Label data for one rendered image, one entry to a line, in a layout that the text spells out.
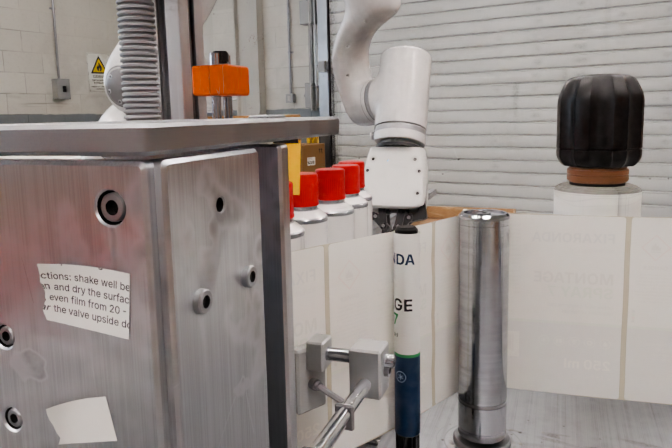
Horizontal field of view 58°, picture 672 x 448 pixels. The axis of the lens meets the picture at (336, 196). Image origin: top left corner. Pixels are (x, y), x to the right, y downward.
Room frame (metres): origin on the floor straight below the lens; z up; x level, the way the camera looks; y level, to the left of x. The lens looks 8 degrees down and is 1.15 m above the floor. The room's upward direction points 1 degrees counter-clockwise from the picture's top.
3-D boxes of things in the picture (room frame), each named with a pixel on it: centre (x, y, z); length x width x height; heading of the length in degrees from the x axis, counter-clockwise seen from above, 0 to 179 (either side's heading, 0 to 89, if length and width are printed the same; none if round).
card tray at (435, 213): (1.59, -0.33, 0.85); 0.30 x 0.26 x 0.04; 160
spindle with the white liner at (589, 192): (0.63, -0.27, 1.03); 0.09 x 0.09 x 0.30
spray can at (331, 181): (0.67, 0.01, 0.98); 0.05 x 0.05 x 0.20
